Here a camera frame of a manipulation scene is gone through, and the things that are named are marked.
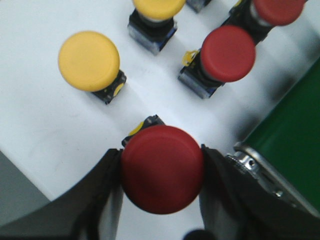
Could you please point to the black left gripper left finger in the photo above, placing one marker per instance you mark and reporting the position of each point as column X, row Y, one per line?
column 90, row 210

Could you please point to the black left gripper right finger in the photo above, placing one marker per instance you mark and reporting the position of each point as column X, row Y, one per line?
column 234, row 206

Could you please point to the red mushroom push button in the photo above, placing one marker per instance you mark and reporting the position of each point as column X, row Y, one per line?
column 259, row 17
column 162, row 167
column 227, row 55

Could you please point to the yellow mushroom push button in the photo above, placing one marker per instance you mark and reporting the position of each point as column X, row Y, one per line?
column 89, row 61
column 152, row 23

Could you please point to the green conveyor belt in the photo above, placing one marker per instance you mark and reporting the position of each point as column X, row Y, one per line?
column 289, row 137

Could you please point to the aluminium conveyor side rail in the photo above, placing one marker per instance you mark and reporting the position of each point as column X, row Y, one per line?
column 247, row 160

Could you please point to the push button switch base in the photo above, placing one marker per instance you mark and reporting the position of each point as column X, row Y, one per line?
column 197, row 5

